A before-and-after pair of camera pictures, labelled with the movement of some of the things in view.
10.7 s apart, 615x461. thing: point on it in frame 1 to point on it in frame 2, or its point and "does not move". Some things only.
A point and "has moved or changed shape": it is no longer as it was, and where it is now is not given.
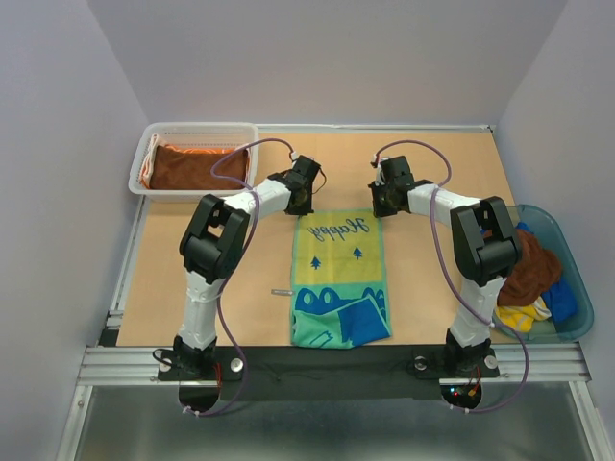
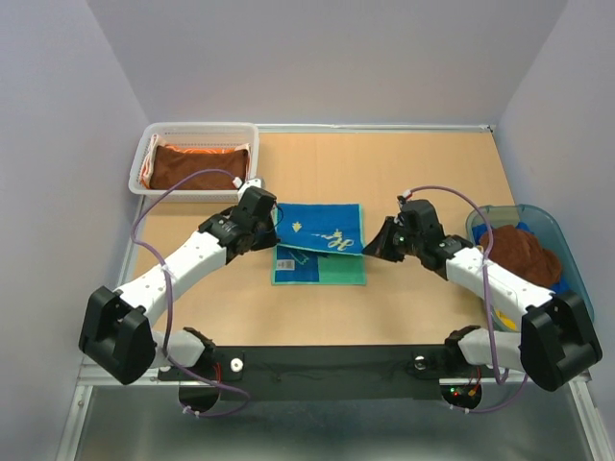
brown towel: x=181 y=170 does not move
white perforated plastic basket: x=209 y=134 does not move
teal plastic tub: x=547 y=329 does not move
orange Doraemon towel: x=156 y=141 does not move
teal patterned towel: x=340 y=290 has moved or changed shape
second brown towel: x=537 y=268 does not move
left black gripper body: x=305 y=206 to x=265 y=236
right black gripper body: x=381 y=202 to x=395 y=242
